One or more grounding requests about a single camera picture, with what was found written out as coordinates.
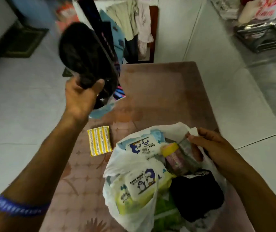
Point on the person's left hand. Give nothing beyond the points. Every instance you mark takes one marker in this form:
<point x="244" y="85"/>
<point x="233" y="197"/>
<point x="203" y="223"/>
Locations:
<point x="78" y="101"/>

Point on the person's right hand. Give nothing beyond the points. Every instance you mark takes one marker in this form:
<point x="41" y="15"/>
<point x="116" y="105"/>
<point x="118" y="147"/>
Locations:
<point x="219" y="152"/>

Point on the person's left thumb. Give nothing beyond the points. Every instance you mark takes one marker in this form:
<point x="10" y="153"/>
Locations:
<point x="97" y="86"/>

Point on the person's right thumb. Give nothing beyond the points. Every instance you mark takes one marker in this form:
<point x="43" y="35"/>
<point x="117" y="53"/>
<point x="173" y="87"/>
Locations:
<point x="198" y="141"/>

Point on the black cloth bundle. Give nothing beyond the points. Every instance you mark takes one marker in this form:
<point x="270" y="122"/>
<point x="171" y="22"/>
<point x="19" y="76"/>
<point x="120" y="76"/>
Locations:
<point x="82" y="53"/>

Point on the white plastic bag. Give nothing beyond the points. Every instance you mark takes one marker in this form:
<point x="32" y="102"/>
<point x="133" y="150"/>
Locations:
<point x="128" y="164"/>

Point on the person's right forearm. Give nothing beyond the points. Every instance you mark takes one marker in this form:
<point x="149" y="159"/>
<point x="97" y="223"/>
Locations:
<point x="261" y="200"/>

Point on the person's left forearm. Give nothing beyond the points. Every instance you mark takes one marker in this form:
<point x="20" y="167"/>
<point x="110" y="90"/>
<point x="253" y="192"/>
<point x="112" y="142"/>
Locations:
<point x="38" y="171"/>

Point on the clear plastic bottle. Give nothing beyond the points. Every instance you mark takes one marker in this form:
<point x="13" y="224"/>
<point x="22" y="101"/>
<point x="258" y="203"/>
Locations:
<point x="191" y="154"/>

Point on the light blue cloth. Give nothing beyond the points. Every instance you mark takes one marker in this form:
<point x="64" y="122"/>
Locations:
<point x="101" y="111"/>

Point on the pink bottle with yellow cap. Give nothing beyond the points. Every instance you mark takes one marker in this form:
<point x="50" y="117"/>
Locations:
<point x="174" y="159"/>

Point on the blue hanging garment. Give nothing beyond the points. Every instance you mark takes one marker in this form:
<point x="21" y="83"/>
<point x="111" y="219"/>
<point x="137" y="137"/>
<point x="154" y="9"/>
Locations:
<point x="116" y="38"/>

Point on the black folded garment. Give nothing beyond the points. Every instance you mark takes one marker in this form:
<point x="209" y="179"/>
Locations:
<point x="196" y="193"/>

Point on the yellow striped packet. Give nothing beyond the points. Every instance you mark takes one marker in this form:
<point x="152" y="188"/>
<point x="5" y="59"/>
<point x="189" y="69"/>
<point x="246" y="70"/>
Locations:
<point x="100" y="140"/>

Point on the small baby wipes pack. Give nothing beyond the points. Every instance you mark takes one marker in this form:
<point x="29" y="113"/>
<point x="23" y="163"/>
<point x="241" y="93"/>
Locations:
<point x="142" y="146"/>

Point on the pink floral table cover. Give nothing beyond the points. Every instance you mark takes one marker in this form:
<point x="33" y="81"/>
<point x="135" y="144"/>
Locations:
<point x="164" y="94"/>

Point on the dark patterned hanging garment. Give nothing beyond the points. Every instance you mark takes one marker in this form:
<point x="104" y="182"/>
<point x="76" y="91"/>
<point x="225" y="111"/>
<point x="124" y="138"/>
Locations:
<point x="96" y="19"/>

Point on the large baby wipes pack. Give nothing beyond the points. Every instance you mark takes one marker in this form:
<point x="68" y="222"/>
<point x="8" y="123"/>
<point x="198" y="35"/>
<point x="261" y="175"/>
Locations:
<point x="140" y="183"/>

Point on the beige hanging shirt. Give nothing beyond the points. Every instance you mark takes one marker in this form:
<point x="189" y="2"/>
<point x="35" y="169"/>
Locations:
<point x="123" y="19"/>

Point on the pink hanging garment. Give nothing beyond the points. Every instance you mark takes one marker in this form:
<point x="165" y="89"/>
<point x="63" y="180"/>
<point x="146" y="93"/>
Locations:
<point x="144" y="26"/>

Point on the orange packet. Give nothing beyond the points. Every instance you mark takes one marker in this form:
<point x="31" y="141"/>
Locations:
<point x="66" y="16"/>

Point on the brown wooden board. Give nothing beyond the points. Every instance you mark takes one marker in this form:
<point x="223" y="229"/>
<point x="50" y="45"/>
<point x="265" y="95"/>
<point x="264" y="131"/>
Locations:
<point x="154" y="33"/>

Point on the green packet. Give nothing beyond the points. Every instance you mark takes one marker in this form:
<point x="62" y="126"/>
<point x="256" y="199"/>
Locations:
<point x="167" y="215"/>

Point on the dark doormat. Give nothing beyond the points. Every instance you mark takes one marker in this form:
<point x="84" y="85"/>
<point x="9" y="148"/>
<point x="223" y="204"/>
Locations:
<point x="23" y="41"/>

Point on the blue plastic container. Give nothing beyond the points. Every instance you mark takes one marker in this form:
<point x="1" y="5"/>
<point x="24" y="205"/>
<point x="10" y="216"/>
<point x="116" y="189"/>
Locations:
<point x="33" y="12"/>

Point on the blue wristband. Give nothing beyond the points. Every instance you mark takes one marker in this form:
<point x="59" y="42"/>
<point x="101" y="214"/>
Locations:
<point x="19" y="208"/>

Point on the white bag with red print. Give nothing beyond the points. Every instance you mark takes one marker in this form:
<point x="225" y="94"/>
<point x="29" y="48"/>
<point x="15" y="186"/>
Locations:
<point x="261" y="9"/>

